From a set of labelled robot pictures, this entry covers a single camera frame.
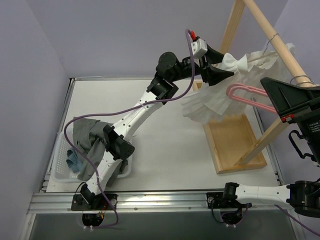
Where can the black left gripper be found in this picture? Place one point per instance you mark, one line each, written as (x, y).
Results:
(204, 69)

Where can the blue denim skirt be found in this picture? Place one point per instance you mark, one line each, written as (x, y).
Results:
(73, 162)

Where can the white skirt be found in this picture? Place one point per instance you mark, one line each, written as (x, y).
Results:
(211, 102)

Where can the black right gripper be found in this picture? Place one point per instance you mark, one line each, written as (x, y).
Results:
(299, 113)

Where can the white plastic basket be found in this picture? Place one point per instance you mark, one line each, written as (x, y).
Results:
(60, 171)

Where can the wooden hanger with metal hook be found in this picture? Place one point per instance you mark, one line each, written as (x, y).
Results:
(264, 52)

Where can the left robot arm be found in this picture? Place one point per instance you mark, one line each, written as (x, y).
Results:
(105, 147)

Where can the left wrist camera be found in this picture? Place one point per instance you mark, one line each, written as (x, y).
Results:
(199, 48)

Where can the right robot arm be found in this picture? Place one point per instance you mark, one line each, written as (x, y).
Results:
(303, 196)

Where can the grey pleated skirt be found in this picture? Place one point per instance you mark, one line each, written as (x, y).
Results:
(88, 137)

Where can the wooden clothes rack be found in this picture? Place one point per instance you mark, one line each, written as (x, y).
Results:
(232, 142)

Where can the aluminium front rail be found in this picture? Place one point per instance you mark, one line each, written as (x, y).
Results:
(127, 202)

